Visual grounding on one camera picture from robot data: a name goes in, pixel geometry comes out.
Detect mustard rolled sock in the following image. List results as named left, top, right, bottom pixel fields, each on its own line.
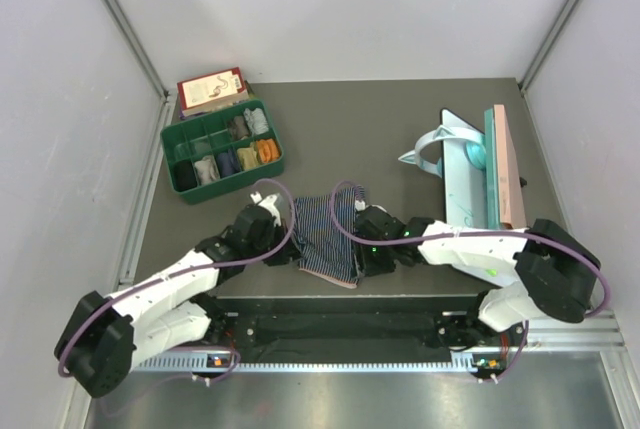
left=236, top=147, right=261, bottom=171

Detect brown rolled sock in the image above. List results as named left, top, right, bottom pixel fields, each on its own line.
left=227, top=115, right=252, bottom=141

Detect light blue tablet board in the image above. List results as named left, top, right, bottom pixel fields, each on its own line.
left=441, top=109, right=504, bottom=230

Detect white slotted cable duct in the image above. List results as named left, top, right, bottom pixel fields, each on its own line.
left=132, top=351, right=501, bottom=374

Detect green compartment tray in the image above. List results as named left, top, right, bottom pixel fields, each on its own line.
left=160, top=99, right=285, bottom=205

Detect striped blue boxer shorts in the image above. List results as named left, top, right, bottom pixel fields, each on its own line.
left=292, top=195, right=360, bottom=289

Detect orange rolled sock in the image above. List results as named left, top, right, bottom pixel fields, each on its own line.
left=255, top=138, right=281, bottom=164

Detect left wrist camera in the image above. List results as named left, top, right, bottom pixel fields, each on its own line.
left=250, top=191, right=284, bottom=226

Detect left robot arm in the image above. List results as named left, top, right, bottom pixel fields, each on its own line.
left=54, top=194, right=294, bottom=399

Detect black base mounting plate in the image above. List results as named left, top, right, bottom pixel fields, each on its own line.
left=192, top=295, right=524, bottom=352

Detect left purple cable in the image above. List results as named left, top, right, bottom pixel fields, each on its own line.
left=57, top=178, right=296, bottom=385

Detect red and cream book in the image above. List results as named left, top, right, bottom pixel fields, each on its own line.
left=177, top=67, right=250, bottom=119

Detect beige rolled sock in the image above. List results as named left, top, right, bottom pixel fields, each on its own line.
left=193, top=156, right=220, bottom=185

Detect black underwear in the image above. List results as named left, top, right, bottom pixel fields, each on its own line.
left=172, top=160, right=198, bottom=192

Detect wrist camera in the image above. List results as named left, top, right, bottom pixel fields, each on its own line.
left=354, top=199, right=387, bottom=212
left=250, top=191, right=284, bottom=226

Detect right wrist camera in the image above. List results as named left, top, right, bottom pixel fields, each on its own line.
left=354, top=199, right=387, bottom=212

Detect grey rolled sock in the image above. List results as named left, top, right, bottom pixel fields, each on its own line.
left=243, top=108, right=269, bottom=135

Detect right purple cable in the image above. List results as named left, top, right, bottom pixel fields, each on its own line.
left=329, top=179, right=614, bottom=385

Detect purple cable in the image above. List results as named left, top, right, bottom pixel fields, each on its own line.
left=329, top=179, right=614, bottom=385
left=57, top=178, right=296, bottom=385

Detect navy rolled sock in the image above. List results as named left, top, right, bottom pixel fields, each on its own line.
left=215, top=149, right=242, bottom=178

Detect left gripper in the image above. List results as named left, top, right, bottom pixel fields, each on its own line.
left=246, top=219, right=303, bottom=267

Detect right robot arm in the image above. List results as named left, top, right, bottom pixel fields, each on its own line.
left=353, top=206, right=600, bottom=345

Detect teal and pink book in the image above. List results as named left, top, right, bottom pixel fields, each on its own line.
left=484, top=104, right=527, bottom=230

